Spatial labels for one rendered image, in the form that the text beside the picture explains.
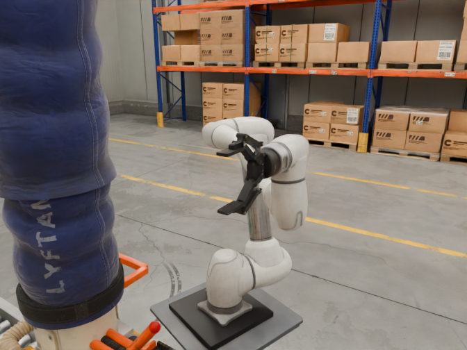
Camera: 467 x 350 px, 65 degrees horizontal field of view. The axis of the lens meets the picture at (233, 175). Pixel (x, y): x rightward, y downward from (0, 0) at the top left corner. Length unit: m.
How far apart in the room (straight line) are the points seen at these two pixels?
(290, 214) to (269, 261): 0.58
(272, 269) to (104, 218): 0.99
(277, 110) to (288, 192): 8.74
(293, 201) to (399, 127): 6.65
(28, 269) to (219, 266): 0.88
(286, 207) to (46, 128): 0.67
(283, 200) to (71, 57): 0.66
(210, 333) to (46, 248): 0.96
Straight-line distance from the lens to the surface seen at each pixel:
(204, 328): 1.64
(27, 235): 0.80
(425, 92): 8.90
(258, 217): 1.62
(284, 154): 0.98
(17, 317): 2.26
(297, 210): 1.09
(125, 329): 1.10
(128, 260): 1.21
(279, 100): 9.72
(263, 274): 1.64
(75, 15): 0.73
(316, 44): 8.01
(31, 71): 0.70
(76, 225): 0.78
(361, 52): 7.76
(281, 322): 1.72
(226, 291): 1.59
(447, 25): 8.88
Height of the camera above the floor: 1.84
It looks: 18 degrees down
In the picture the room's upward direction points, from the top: straight up
